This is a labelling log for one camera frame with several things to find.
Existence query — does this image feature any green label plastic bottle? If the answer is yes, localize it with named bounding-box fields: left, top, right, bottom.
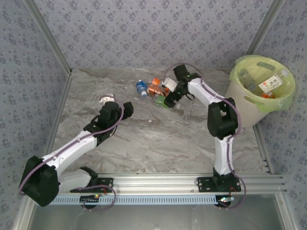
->
left=154, top=96, right=182, bottom=110

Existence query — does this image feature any clear unlabelled plastic bottle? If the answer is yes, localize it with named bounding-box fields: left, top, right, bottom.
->
left=239, top=69, right=258, bottom=90

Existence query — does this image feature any white label clear bottle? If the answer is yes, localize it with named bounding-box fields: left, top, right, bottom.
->
left=258, top=69, right=290, bottom=94

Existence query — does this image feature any white plastic bin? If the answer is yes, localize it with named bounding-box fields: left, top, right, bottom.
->
left=225, top=54, right=297, bottom=128

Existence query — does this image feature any green plastic bin liner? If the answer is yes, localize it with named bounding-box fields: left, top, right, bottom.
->
left=229, top=54, right=297, bottom=114

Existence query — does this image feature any copper label plastic bottle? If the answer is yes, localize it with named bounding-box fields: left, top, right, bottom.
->
left=147, top=84, right=170, bottom=98

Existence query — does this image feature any orange label plastic bottle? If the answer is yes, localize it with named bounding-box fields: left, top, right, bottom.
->
left=151, top=77, right=166, bottom=89

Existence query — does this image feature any blue label plastic bottle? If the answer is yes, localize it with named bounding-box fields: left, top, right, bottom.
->
left=135, top=80, right=148, bottom=97

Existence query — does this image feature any small black circuit board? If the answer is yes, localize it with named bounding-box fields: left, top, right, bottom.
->
left=80, top=194, right=101, bottom=209
left=217, top=195, right=235, bottom=208

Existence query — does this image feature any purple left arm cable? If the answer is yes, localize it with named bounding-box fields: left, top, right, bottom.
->
left=18, top=94, right=125, bottom=195

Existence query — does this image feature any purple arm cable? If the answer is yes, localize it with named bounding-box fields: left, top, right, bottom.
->
left=18, top=94, right=125, bottom=195
left=163, top=62, right=247, bottom=210

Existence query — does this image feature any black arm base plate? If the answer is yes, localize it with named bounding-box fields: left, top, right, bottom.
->
left=196, top=176, right=241, bottom=193
left=69, top=176, right=114, bottom=194

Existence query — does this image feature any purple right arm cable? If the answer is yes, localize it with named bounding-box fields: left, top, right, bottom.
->
left=163, top=62, right=247, bottom=210

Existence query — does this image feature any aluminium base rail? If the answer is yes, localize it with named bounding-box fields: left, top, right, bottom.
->
left=95, top=173, right=287, bottom=194

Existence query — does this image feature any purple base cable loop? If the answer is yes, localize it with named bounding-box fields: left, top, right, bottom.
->
left=80, top=185, right=117, bottom=213

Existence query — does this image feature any slotted grey cable duct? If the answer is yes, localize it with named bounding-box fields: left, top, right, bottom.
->
left=51, top=195, right=231, bottom=206

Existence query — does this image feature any aluminium frame post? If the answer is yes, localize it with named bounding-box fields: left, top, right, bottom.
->
left=244, top=0, right=286, bottom=56
left=24, top=0, right=73, bottom=75

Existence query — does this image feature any aluminium table side rail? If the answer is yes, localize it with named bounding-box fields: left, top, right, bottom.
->
left=251, top=124, right=298, bottom=230

